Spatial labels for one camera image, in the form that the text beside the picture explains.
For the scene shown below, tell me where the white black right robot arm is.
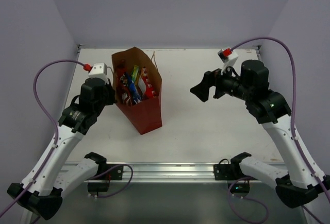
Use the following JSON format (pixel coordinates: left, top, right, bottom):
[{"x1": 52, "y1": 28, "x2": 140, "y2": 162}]
[{"x1": 190, "y1": 60, "x2": 329, "y2": 209}]

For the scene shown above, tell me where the aluminium front mounting rail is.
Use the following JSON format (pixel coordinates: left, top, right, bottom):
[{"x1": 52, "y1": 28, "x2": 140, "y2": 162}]
[{"x1": 59, "y1": 161, "x2": 284, "y2": 183}]

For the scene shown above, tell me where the red Doritos chip bag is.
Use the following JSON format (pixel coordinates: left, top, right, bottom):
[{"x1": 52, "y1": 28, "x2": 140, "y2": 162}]
[{"x1": 116, "y1": 60, "x2": 134, "y2": 106}]

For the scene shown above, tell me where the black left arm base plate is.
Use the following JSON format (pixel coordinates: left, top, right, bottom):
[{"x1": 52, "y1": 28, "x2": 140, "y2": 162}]
[{"x1": 89, "y1": 164, "x2": 124, "y2": 181}]

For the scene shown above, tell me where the red brown paper bag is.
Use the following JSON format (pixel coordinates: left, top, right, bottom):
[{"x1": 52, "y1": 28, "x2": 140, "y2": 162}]
[{"x1": 111, "y1": 47, "x2": 162, "y2": 134}]

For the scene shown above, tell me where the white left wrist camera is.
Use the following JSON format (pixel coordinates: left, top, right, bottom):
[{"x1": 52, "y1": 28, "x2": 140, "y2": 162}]
[{"x1": 88, "y1": 63, "x2": 109, "y2": 84}]

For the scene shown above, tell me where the red patterned snack bag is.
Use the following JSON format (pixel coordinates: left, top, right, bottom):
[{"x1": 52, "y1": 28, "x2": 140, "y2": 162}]
[{"x1": 138, "y1": 67, "x2": 158, "y2": 100}]

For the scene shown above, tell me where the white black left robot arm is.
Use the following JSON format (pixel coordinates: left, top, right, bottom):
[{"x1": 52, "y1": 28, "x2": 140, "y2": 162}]
[{"x1": 7, "y1": 78, "x2": 116, "y2": 220}]

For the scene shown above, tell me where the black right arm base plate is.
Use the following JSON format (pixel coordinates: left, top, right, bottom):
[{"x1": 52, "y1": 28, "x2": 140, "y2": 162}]
[{"x1": 213, "y1": 159, "x2": 244, "y2": 181}]

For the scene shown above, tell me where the blue Kettle potato chips bag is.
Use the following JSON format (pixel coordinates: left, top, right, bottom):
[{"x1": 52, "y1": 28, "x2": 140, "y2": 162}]
[{"x1": 126, "y1": 73, "x2": 142, "y2": 104}]

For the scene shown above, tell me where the green yellow candy packet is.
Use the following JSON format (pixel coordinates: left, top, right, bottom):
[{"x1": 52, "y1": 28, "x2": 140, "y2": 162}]
[{"x1": 131, "y1": 65, "x2": 139, "y2": 84}]

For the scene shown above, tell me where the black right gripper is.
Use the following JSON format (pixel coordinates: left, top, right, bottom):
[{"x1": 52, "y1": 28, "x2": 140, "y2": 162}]
[{"x1": 190, "y1": 61, "x2": 254, "y2": 102}]

